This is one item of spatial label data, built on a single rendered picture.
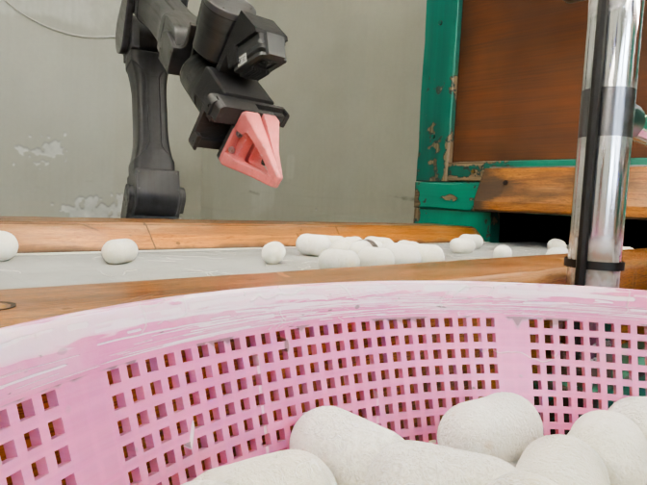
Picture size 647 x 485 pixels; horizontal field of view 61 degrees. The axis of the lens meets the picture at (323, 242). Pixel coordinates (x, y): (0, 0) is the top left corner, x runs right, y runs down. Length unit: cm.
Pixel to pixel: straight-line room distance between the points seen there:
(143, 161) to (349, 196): 138
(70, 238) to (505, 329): 40
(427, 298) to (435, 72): 89
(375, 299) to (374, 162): 196
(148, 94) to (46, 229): 46
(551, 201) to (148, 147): 60
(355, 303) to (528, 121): 81
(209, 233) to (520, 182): 49
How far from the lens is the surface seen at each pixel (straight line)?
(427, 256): 46
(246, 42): 61
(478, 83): 101
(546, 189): 86
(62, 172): 258
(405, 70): 210
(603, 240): 28
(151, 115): 92
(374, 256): 43
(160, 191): 88
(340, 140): 224
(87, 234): 52
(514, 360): 18
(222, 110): 58
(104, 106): 268
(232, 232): 59
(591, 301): 19
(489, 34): 102
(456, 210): 99
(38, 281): 35
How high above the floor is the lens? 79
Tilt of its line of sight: 4 degrees down
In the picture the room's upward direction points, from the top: 3 degrees clockwise
